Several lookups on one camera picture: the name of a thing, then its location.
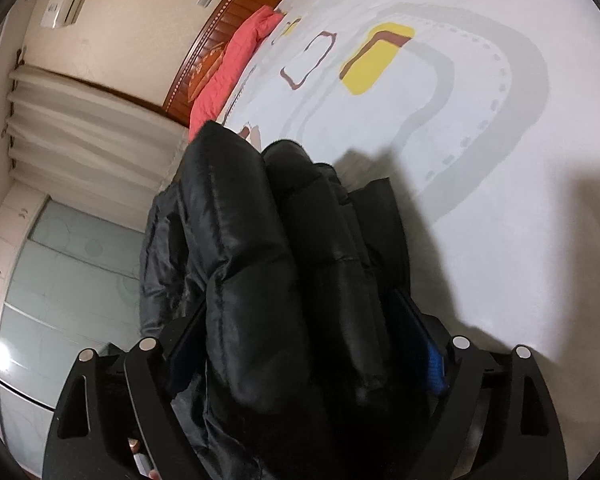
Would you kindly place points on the wooden headboard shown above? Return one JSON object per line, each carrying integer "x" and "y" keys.
{"x": 225, "y": 19}

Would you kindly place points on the frosted glass wardrobe doors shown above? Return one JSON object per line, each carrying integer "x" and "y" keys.
{"x": 75, "y": 286}

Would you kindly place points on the coral red pillow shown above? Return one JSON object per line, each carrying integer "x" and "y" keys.
{"x": 238, "y": 53}

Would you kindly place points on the person's hand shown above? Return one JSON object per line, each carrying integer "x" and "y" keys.
{"x": 142, "y": 460}

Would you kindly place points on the sheer white curtain right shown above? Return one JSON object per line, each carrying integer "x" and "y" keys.
{"x": 89, "y": 149}

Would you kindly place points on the orange embroidered cushion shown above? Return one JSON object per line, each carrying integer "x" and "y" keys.
{"x": 203, "y": 71}

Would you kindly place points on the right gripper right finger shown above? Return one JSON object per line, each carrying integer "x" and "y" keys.
{"x": 494, "y": 419}

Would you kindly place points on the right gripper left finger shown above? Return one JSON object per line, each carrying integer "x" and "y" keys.
{"x": 108, "y": 400}

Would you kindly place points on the patterned white bed sheet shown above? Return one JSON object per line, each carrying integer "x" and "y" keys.
{"x": 485, "y": 116}

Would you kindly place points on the black puffer jacket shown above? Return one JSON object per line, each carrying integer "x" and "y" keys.
{"x": 307, "y": 361}

